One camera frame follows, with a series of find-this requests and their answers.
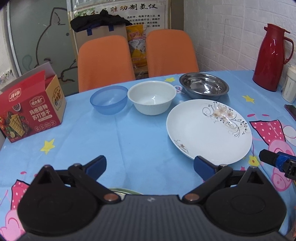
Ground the wall poster chinese text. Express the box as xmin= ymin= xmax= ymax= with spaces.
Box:
xmin=66 ymin=0 xmax=171 ymax=32

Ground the red cracker box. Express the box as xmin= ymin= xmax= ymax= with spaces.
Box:
xmin=1 ymin=62 xmax=66 ymax=143

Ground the black phone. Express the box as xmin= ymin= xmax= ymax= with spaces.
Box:
xmin=284 ymin=104 xmax=296 ymax=121

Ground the yellow snack bag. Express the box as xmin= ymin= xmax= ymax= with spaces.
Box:
xmin=126 ymin=25 xmax=147 ymax=68

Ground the red thermos jug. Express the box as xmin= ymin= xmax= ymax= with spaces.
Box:
xmin=252 ymin=24 xmax=294 ymax=92

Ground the blue cartoon tablecloth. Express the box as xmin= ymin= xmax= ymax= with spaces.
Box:
xmin=1 ymin=71 xmax=295 ymax=240

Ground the right orange chair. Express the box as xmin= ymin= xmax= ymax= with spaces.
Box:
xmin=146 ymin=29 xmax=199 ymax=78

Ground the white travel cup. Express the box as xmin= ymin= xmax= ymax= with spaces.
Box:
xmin=282 ymin=65 xmax=296 ymax=103

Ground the white plate floral pattern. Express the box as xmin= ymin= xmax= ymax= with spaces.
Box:
xmin=166 ymin=99 xmax=252 ymax=165

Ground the green round plate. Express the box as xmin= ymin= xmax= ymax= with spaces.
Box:
xmin=110 ymin=188 xmax=142 ymax=200

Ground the brown paper bag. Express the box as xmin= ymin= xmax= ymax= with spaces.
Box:
xmin=75 ymin=25 xmax=127 ymax=50

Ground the orange chair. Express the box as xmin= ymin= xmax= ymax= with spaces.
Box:
xmin=77 ymin=35 xmax=135 ymax=92
xmin=146 ymin=29 xmax=199 ymax=78

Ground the white ceramic bowl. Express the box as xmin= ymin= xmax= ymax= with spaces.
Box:
xmin=127 ymin=81 xmax=177 ymax=115

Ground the blue translucent plastic bowl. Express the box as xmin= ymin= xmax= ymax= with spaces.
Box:
xmin=90 ymin=85 xmax=128 ymax=115

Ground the stainless steel bowl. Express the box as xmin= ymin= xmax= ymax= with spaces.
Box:
xmin=179 ymin=72 xmax=229 ymax=100

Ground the left orange chair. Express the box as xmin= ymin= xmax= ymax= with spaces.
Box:
xmin=77 ymin=35 xmax=135 ymax=92

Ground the black cloth on bag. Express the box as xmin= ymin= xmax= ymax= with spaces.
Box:
xmin=70 ymin=10 xmax=132 ymax=33

